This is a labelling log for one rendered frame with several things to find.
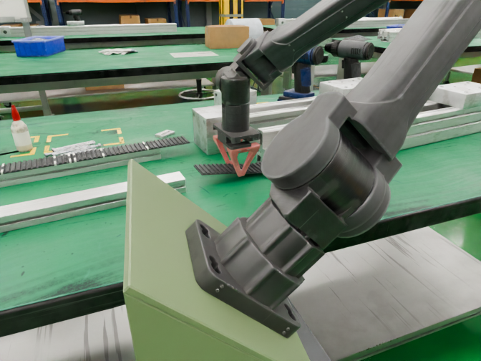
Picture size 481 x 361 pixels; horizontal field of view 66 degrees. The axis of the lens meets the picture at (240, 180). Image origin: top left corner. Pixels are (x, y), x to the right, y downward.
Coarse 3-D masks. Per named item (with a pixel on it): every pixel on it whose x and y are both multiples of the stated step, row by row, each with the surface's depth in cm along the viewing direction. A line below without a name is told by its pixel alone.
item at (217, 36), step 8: (208, 32) 275; (216, 32) 272; (224, 32) 273; (232, 32) 275; (240, 32) 277; (248, 32) 278; (208, 40) 278; (216, 40) 274; (224, 40) 276; (232, 40) 277; (240, 40) 279; (216, 48) 277; (224, 48) 278; (480, 72) 381; (472, 80) 390; (480, 80) 382; (88, 88) 398; (96, 88) 400; (104, 88) 403; (112, 88) 405; (120, 88) 408
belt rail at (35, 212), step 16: (160, 176) 75; (176, 176) 75; (80, 192) 69; (96, 192) 69; (112, 192) 69; (0, 208) 64; (16, 208) 64; (32, 208) 64; (48, 208) 64; (64, 208) 66; (80, 208) 68; (96, 208) 68; (0, 224) 62; (16, 224) 63; (32, 224) 64
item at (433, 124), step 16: (432, 112) 96; (448, 112) 98; (464, 112) 101; (480, 112) 104; (272, 128) 85; (416, 128) 95; (432, 128) 98; (448, 128) 102; (464, 128) 104; (480, 128) 107; (416, 144) 97; (256, 160) 89
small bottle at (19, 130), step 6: (12, 108) 91; (12, 114) 91; (18, 114) 92; (18, 120) 92; (12, 126) 92; (18, 126) 92; (24, 126) 93; (12, 132) 92; (18, 132) 92; (24, 132) 93; (18, 138) 93; (24, 138) 93; (30, 138) 95; (18, 144) 93; (24, 144) 94; (30, 144) 95; (24, 150) 94
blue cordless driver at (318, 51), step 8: (312, 48) 115; (320, 48) 114; (304, 56) 116; (312, 56) 114; (320, 56) 116; (296, 64) 120; (304, 64) 119; (312, 64) 117; (296, 72) 121; (304, 72) 120; (296, 80) 122; (304, 80) 121; (296, 88) 123; (304, 88) 122; (280, 96) 127; (288, 96) 125; (296, 96) 123; (304, 96) 121; (312, 96) 124
